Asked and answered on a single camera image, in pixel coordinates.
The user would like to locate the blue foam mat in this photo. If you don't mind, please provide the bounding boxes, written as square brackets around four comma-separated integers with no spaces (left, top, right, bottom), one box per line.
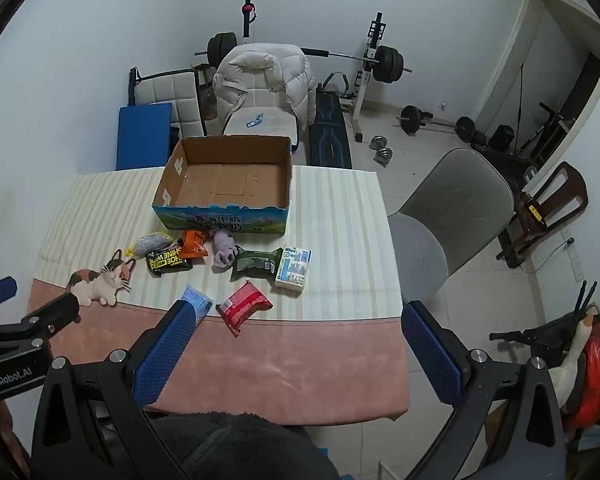
[116,102,174,171]

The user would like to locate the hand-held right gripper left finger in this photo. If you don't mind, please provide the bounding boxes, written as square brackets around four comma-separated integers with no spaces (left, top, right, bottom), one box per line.
[31,300,203,480]

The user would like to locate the light blue tissue packet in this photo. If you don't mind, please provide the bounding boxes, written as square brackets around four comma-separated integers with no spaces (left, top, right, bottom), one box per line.
[177,285,215,322]

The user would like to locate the short black floor barbell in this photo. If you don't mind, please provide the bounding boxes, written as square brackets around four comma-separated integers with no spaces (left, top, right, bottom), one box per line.
[396,105,477,142]

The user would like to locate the white door frame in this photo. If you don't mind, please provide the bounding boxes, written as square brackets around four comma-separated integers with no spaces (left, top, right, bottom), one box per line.
[472,0,600,128]

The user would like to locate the silver yellow snack packet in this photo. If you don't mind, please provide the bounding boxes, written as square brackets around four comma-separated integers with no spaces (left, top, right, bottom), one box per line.
[126,232,173,262]

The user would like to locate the red snack packet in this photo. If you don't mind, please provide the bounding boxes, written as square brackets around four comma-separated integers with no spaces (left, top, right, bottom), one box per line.
[215,280,273,338]

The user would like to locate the white puffer jacket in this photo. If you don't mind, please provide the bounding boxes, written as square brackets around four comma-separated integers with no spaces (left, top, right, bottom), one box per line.
[212,44,317,133]

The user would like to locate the cardboard box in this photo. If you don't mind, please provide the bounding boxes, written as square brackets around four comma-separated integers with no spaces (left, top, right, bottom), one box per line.
[151,135,294,237]

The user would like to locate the green snack packet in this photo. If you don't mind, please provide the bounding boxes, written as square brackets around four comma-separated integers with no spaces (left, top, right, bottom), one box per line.
[230,245,284,282]

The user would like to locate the black exercise machine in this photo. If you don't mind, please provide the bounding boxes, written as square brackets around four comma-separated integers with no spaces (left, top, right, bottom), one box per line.
[514,62,577,162]

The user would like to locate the black blue weight bench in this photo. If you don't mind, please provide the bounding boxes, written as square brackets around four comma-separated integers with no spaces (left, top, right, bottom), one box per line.
[307,72,354,168]

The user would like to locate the white blue tissue pack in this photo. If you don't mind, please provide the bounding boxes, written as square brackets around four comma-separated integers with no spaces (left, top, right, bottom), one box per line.
[274,245,312,293]

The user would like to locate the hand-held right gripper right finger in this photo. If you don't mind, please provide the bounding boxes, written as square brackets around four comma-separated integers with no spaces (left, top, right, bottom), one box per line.
[401,301,568,480]

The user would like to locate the black yellow snack packet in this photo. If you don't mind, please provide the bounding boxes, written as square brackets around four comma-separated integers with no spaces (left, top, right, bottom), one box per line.
[146,244,193,277]

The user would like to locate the orange snack packet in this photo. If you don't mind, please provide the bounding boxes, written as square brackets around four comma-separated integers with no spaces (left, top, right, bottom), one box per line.
[181,230,210,260]

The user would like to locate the black floor cable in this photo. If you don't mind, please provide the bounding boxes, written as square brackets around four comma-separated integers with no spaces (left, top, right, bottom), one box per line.
[522,239,576,275]

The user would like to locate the beige upholstered chair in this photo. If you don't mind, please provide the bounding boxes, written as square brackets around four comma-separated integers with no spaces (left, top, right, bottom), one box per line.
[223,109,301,152]

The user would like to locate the white goose plush toy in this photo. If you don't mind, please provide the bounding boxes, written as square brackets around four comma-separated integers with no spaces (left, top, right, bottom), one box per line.
[550,307,600,405]

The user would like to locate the white barbell rack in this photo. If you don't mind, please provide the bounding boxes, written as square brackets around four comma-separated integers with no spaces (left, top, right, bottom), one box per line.
[237,0,388,143]

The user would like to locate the dark wooden chair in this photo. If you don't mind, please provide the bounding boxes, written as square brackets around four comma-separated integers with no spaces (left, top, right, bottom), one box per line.
[495,161,589,268]

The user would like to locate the grey plastic chair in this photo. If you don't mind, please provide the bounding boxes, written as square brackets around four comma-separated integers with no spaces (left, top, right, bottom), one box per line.
[387,147,516,306]

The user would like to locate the black kick scooter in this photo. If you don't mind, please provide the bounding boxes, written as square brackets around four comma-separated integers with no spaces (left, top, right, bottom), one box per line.
[489,280,600,361]

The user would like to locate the beige quilted black-framed chair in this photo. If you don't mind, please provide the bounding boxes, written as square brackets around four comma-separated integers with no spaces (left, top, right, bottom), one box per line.
[128,66,207,139]

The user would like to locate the purple socks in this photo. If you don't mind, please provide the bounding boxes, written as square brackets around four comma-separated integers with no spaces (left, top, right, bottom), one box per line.
[210,230,239,270]

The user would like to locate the person's dark fleece trousers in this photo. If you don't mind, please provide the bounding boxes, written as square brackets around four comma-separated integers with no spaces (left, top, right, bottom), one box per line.
[150,410,341,480]

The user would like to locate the black speaker box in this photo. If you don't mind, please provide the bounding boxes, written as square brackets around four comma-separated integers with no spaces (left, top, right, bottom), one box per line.
[487,125,516,154]

